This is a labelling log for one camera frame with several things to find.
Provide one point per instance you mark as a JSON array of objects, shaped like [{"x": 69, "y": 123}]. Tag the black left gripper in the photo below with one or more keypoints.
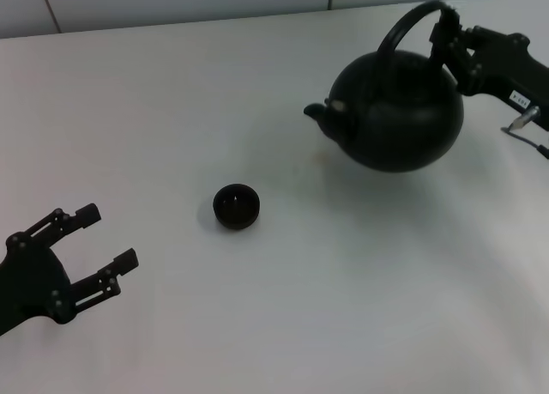
[{"x": 34, "y": 282}]

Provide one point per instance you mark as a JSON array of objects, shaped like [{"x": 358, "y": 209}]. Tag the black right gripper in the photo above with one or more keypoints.
[{"x": 510, "y": 68}]

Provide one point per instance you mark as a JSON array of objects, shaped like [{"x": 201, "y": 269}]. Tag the black round teapot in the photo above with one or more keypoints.
[{"x": 399, "y": 128}]

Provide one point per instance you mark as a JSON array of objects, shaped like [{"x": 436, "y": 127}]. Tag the dark brown teacup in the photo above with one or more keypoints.
[{"x": 236, "y": 207}]

